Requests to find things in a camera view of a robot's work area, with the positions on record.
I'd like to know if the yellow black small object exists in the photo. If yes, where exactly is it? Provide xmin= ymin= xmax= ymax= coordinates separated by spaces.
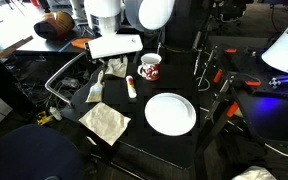
xmin=36 ymin=111 xmax=54 ymax=127

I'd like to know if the grey power strip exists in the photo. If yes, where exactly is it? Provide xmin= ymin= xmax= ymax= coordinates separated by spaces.
xmin=60 ymin=76 xmax=80 ymax=89

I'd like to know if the orange sponge block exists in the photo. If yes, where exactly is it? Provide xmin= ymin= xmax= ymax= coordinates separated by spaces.
xmin=70 ymin=37 xmax=93 ymax=50

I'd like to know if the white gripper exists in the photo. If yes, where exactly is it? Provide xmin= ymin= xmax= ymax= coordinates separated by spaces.
xmin=85 ymin=33 xmax=144 ymax=61

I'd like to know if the paintbrush with pale wooden handle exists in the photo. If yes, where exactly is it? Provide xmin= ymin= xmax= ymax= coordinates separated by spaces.
xmin=85 ymin=70 xmax=105 ymax=104

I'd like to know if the white yellow orange pink glue stick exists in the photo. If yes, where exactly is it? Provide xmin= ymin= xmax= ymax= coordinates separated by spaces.
xmin=125 ymin=74 xmax=138 ymax=100

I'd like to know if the dark blue chair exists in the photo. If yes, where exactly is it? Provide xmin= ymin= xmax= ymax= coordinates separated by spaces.
xmin=0 ymin=123 xmax=85 ymax=180

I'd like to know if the white cable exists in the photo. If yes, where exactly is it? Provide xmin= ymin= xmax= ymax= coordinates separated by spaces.
xmin=264 ymin=142 xmax=288 ymax=158

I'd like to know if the light wooden plank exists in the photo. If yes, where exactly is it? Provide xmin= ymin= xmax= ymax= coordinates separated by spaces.
xmin=0 ymin=35 xmax=35 ymax=71

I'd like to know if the large beige paper sheet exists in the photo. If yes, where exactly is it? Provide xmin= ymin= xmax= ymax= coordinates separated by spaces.
xmin=78 ymin=101 xmax=132 ymax=147

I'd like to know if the small crumpled beige paper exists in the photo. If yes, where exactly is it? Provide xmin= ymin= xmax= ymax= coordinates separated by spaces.
xmin=104 ymin=55 xmax=129 ymax=80

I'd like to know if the white crumpled bag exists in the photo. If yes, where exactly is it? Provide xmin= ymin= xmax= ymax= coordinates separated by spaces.
xmin=231 ymin=165 xmax=278 ymax=180

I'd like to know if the brown striped round object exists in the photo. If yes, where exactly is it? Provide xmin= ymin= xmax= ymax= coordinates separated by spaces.
xmin=33 ymin=11 xmax=76 ymax=41

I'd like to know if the bent metal tube frame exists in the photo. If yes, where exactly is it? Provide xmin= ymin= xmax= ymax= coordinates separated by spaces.
xmin=44 ymin=51 xmax=88 ymax=108

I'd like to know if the white round plate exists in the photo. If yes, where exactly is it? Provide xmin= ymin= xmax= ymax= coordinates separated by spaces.
xmin=144 ymin=92 xmax=198 ymax=137

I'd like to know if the red white floral mug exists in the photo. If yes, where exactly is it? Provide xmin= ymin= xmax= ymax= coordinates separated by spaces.
xmin=136 ymin=52 xmax=163 ymax=82

